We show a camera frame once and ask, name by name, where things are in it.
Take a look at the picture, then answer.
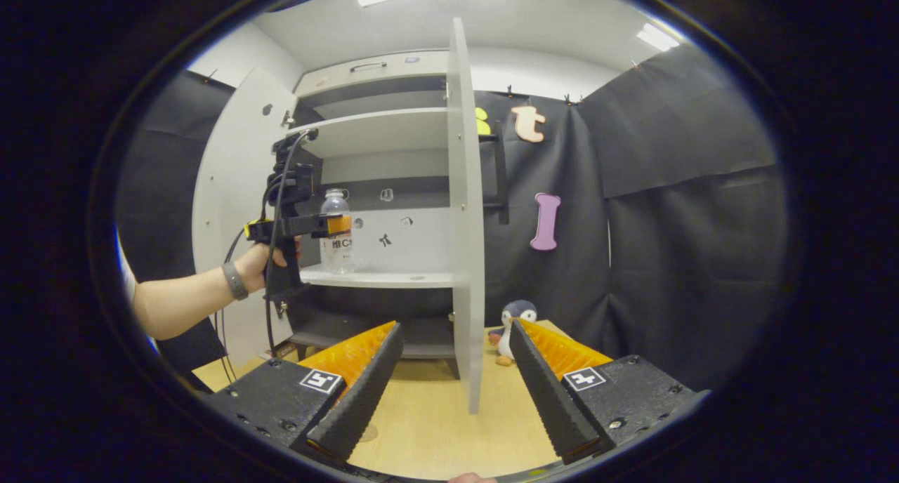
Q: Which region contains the black backdrop cloth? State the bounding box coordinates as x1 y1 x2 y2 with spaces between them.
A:
116 44 791 392

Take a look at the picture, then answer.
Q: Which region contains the grey wristband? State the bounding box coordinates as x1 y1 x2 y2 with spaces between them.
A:
223 261 249 301

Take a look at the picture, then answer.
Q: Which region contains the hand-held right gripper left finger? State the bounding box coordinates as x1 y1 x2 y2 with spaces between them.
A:
207 320 406 464

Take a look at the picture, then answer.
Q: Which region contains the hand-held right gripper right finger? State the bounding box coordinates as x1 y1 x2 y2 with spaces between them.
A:
509 317 710 466

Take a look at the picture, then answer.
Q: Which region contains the white cabinet door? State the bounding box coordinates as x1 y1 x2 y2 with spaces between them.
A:
192 67 299 368
447 18 510 415

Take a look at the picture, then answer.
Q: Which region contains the black cable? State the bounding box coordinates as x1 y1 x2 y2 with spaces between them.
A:
263 128 313 357
218 227 248 385

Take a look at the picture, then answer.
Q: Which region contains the white cabinet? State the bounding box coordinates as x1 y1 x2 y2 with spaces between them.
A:
284 50 485 378

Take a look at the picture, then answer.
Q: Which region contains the clear plastic bottle red label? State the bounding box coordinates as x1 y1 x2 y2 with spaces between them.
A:
320 188 356 274

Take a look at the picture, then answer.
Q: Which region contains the small ceiling light panel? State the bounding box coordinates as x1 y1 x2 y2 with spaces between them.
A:
637 23 681 52

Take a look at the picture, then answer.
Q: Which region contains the penguin plush toy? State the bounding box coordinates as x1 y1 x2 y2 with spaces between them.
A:
490 300 538 366

